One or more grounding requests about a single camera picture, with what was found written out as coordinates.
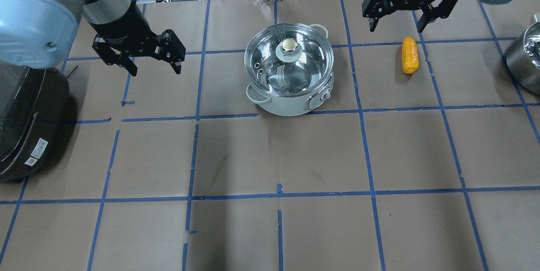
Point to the dark brown rice cooker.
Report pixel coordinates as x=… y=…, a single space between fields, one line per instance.
x=32 y=102

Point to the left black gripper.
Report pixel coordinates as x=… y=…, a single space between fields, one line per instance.
x=123 y=25

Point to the steel steamer basket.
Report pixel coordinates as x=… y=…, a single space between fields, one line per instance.
x=523 y=57

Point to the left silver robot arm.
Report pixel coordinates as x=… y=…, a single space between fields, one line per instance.
x=40 y=33

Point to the glass pot lid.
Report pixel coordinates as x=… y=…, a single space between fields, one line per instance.
x=289 y=59

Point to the pale green electric pot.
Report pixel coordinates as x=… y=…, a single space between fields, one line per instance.
x=291 y=106

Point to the yellow corn cob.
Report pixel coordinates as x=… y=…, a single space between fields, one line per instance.
x=410 y=57

